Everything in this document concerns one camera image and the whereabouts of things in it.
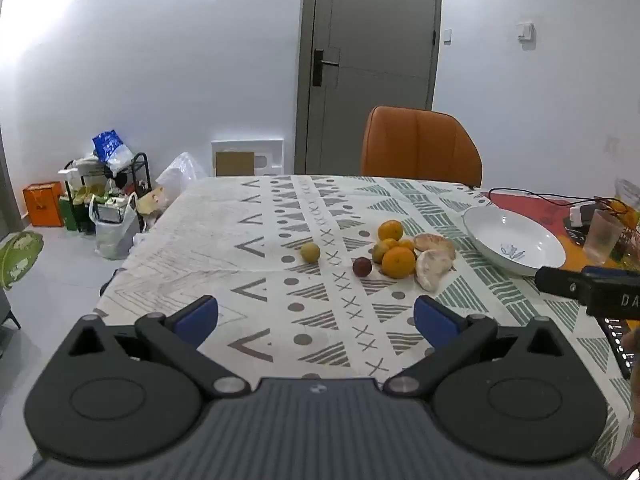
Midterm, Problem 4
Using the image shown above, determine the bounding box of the blue and white bag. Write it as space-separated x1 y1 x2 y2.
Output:
92 130 135 171

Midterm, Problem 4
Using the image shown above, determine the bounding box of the white foam packaging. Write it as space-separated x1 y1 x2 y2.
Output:
211 137 285 177

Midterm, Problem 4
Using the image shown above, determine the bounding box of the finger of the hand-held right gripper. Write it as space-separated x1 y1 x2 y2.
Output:
581 265 638 279
534 266 592 307

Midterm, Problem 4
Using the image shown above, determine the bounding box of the brown cardboard sheet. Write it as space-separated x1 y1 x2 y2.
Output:
216 151 256 177

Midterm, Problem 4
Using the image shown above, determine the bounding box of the black metal rack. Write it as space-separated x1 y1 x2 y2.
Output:
65 152 152 233

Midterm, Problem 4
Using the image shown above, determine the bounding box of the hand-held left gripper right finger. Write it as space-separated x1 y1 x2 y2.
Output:
384 295 568 400

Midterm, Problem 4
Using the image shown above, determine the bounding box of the black door lock handle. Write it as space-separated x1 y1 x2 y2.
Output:
311 49 341 87

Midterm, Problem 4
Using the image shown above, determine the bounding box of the white power adapter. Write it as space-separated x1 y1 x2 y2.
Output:
570 204 598 226

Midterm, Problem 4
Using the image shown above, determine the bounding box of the green round cushion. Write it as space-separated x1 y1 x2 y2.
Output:
0 231 44 291

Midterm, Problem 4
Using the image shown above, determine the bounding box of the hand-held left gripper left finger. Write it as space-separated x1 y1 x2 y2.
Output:
65 295 251 400

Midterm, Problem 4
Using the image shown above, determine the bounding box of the orange box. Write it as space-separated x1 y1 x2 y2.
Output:
22 181 65 227

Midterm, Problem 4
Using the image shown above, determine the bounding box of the clear plastic cup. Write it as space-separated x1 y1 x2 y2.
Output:
582 209 626 266

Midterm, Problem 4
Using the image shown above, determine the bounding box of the patterned tablecloth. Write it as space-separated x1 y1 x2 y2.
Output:
95 174 636 467

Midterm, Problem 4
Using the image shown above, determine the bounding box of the black cable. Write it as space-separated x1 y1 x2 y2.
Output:
487 187 616 211

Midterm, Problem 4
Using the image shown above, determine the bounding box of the orange chair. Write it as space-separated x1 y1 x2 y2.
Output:
361 106 483 188

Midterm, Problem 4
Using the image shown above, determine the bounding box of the red printed cloth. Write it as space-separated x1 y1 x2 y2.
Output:
487 191 640 273

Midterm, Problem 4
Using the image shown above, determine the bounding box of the grey door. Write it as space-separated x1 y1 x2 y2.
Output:
294 0 443 176

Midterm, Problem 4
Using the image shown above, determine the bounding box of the peeled pomelo segment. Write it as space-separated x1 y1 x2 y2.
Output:
415 249 453 292

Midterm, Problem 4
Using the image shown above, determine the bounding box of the white ceramic plate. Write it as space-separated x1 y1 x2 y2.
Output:
462 206 567 277

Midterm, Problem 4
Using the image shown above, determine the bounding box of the green paper bag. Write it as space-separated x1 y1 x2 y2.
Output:
59 195 81 231

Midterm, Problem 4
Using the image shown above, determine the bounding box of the clear plastic bag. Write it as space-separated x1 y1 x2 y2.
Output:
156 152 208 206

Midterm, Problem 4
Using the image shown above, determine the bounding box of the white plastic bag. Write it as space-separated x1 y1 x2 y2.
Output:
90 194 141 260

